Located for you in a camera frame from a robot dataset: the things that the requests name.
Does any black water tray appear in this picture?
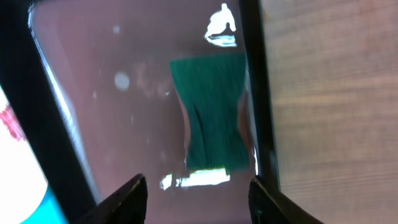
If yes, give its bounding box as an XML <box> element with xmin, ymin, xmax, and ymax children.
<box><xmin>1</xmin><ymin>1</ymin><xmax>261</xmax><ymax>223</ymax></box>

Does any teal plastic tray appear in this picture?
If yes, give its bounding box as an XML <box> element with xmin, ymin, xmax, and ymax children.
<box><xmin>24</xmin><ymin>186</ymin><xmax>68</xmax><ymax>224</ymax></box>

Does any green sponge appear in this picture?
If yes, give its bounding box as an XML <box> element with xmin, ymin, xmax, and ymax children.
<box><xmin>169</xmin><ymin>54</ymin><xmax>250</xmax><ymax>171</ymax></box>

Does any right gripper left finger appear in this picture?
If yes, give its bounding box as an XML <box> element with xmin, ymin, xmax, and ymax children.
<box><xmin>73</xmin><ymin>174</ymin><xmax>148</xmax><ymax>224</ymax></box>

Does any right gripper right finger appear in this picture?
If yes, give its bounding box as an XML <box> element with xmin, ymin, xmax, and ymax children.
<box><xmin>248</xmin><ymin>175</ymin><xmax>323</xmax><ymax>224</ymax></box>

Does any white plate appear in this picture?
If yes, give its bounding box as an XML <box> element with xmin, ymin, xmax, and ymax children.
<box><xmin>1</xmin><ymin>91</ymin><xmax>48</xmax><ymax>223</ymax></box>

